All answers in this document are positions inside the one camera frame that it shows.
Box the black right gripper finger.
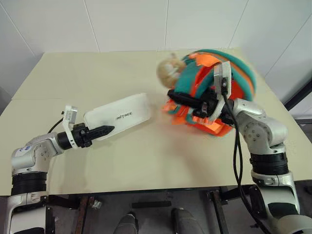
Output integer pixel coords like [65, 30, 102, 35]
[167, 89, 204, 104]
[168, 96, 202, 111]

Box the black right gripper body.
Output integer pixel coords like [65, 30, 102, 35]
[192, 88, 221, 119]

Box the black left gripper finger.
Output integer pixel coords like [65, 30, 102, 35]
[89, 125, 116, 141]

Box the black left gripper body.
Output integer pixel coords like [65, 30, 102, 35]
[72, 123, 94, 149]

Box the white rectangular box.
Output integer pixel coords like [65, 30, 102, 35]
[82, 92, 153, 142]

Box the orange teal plush toy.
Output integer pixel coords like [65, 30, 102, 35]
[161, 48, 259, 140]

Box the beige plush toy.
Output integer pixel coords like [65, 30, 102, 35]
[156, 52, 186, 89]

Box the white sticker blue writing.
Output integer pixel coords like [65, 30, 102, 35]
[18, 145, 34, 157]

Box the rusty brown metal bar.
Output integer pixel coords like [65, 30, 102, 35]
[74, 195, 95, 234]

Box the black flat floor strip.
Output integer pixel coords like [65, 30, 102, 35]
[131, 201, 172, 209]

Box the dark rounded grey shape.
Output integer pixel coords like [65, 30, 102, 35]
[114, 211, 139, 234]
[170, 207, 204, 234]

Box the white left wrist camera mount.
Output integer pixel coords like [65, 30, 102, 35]
[61, 105, 79, 148]

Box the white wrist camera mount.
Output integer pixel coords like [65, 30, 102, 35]
[209, 60, 233, 120]
[61, 105, 79, 148]

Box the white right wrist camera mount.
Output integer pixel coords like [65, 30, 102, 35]
[209, 60, 233, 120]

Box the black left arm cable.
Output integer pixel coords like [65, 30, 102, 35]
[47, 118, 64, 134]

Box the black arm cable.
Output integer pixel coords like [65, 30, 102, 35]
[47, 118, 64, 134]
[220, 80, 256, 222]

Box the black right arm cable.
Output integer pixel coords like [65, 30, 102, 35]
[220, 80, 256, 222]

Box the black slanted metal post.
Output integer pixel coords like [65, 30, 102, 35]
[284, 78, 312, 111]

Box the black metal table frame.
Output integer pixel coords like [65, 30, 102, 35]
[45, 186, 255, 234]

